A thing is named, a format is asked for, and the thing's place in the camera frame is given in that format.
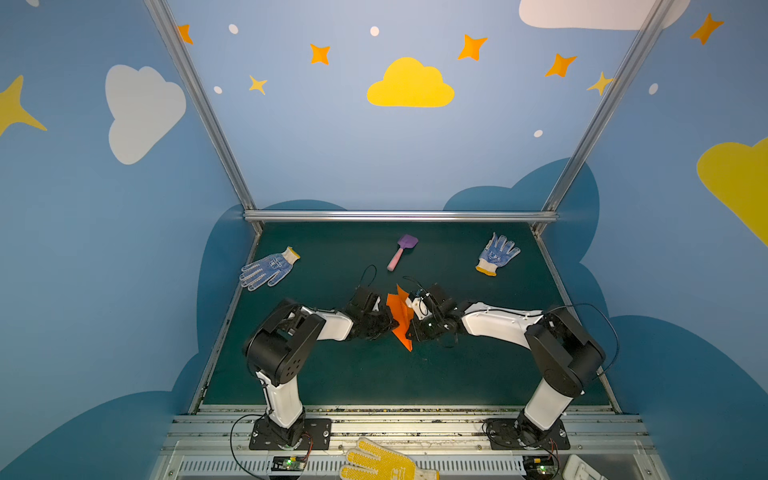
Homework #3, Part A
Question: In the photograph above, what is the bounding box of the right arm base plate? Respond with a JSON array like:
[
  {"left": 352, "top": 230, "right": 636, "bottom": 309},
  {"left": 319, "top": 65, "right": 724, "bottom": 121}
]
[{"left": 482, "top": 416, "right": 571, "bottom": 450}]

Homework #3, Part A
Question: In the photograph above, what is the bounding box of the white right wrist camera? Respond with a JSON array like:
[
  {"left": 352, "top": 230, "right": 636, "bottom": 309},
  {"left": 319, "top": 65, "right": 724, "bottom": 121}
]
[{"left": 409, "top": 296, "right": 431, "bottom": 320}]

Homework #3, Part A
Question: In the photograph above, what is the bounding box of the aluminium frame post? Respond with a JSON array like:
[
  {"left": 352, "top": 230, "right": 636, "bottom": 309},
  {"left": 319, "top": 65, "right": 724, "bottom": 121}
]
[
  {"left": 145, "top": 0, "right": 257, "bottom": 213},
  {"left": 532, "top": 0, "right": 689, "bottom": 239}
]

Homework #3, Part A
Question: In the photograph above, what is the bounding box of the right green circuit board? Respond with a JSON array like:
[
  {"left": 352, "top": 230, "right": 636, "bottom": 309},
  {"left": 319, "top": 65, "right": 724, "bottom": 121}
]
[{"left": 523, "top": 456, "right": 559, "bottom": 480}]

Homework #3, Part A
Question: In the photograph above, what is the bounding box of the green circuit board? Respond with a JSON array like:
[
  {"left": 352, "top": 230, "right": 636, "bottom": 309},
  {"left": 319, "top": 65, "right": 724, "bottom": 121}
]
[
  {"left": 523, "top": 456, "right": 559, "bottom": 480},
  {"left": 270, "top": 456, "right": 307, "bottom": 473}
]

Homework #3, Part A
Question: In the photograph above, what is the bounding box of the left aluminium frame post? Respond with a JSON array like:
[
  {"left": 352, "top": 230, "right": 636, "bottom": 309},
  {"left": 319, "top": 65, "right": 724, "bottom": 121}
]
[{"left": 145, "top": 0, "right": 257, "bottom": 213}]

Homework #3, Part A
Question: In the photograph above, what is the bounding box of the blue dotted glove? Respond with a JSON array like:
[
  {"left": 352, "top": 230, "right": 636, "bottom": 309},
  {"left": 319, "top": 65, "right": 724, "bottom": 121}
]
[
  {"left": 475, "top": 233, "right": 521, "bottom": 277},
  {"left": 239, "top": 246, "right": 301, "bottom": 291}
]

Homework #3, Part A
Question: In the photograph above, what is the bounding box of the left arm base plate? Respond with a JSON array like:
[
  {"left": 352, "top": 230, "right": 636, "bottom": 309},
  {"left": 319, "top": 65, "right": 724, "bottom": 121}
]
[{"left": 248, "top": 417, "right": 332, "bottom": 451}]

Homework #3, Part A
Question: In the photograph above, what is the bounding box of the orange square paper sheet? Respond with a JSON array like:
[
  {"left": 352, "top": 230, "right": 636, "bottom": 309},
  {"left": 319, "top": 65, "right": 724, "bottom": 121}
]
[{"left": 386, "top": 286, "right": 414, "bottom": 352}]

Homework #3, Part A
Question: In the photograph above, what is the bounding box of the horizontal aluminium frame rail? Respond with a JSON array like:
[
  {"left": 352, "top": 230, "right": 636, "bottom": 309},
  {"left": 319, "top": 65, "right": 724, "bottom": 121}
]
[{"left": 244, "top": 210, "right": 558, "bottom": 223}]

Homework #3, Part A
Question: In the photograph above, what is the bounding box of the purple pink toy spatula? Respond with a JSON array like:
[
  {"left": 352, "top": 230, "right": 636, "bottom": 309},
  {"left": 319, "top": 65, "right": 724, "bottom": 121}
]
[{"left": 387, "top": 234, "right": 419, "bottom": 272}]

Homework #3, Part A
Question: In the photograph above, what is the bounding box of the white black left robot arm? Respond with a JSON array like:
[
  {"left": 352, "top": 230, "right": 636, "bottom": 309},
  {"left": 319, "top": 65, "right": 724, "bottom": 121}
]
[{"left": 243, "top": 286, "right": 399, "bottom": 450}]

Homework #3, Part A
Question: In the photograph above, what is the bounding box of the left green circuit board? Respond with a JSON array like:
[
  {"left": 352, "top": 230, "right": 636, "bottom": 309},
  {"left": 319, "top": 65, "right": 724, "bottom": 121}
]
[{"left": 270, "top": 456, "right": 307, "bottom": 473}]

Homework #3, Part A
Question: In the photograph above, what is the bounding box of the white object bottom right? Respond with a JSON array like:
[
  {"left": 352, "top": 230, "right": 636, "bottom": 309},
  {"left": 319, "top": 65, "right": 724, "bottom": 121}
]
[{"left": 561, "top": 455, "right": 606, "bottom": 480}]

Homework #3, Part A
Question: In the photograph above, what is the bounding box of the right aluminium frame post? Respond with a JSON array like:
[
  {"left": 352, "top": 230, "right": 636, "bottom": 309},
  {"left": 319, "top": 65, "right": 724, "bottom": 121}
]
[{"left": 532, "top": 0, "right": 689, "bottom": 239}]

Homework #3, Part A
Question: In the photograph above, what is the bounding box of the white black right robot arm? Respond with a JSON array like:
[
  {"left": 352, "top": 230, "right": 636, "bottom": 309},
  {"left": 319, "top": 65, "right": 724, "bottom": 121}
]
[{"left": 405, "top": 284, "right": 605, "bottom": 449}]

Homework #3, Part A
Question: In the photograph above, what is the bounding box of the blue dotted glove left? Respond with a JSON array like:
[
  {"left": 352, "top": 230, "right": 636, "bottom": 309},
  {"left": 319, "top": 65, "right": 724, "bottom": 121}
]
[{"left": 239, "top": 246, "right": 301, "bottom": 291}]

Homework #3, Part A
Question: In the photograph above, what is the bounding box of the aluminium front rail base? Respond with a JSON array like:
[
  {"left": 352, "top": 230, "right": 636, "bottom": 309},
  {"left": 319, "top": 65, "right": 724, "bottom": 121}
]
[{"left": 151, "top": 405, "right": 670, "bottom": 479}]

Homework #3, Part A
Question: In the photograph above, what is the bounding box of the blue dotted glove right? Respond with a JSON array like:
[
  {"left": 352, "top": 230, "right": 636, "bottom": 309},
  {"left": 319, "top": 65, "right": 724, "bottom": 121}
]
[{"left": 475, "top": 233, "right": 521, "bottom": 277}]

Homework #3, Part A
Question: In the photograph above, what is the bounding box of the yellow dotted glove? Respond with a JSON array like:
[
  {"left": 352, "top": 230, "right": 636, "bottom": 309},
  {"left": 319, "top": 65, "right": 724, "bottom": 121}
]
[{"left": 340, "top": 437, "right": 441, "bottom": 480}]

